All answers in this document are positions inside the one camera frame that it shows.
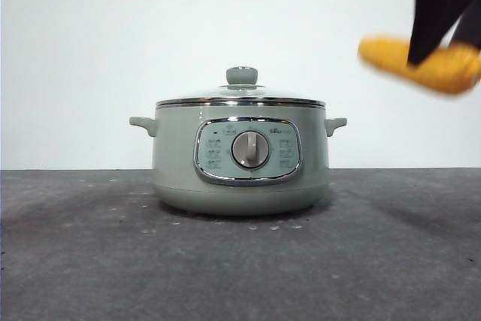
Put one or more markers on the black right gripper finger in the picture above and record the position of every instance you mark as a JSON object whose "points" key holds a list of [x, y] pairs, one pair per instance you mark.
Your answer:
{"points": [[469, 28], [428, 24]]}

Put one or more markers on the yellow corn cob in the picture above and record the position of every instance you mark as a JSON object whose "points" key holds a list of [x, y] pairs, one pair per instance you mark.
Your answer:
{"points": [[445, 73]]}

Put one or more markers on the glass lid with green knob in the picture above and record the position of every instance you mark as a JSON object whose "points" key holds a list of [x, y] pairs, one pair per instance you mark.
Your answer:
{"points": [[241, 75]]}

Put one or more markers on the sage green electric cooking pot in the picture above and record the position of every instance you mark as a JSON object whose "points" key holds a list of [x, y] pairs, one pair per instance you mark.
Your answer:
{"points": [[176, 170]]}

